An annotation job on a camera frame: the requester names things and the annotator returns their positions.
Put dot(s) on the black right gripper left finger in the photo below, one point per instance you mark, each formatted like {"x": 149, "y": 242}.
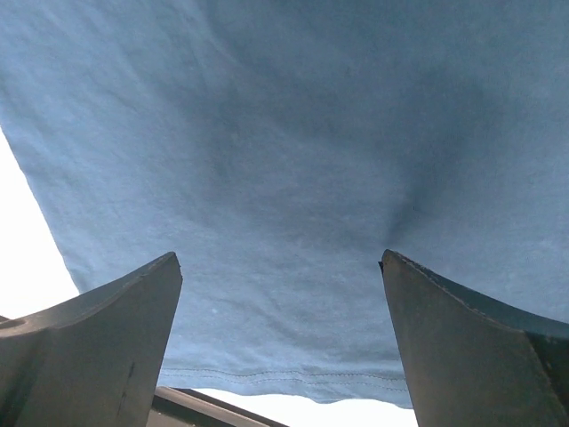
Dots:
{"x": 93, "y": 360}

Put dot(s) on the dark blue t shirt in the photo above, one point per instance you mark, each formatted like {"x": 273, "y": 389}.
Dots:
{"x": 279, "y": 148}

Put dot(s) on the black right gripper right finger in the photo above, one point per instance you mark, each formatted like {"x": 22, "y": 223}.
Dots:
{"x": 471, "y": 360}

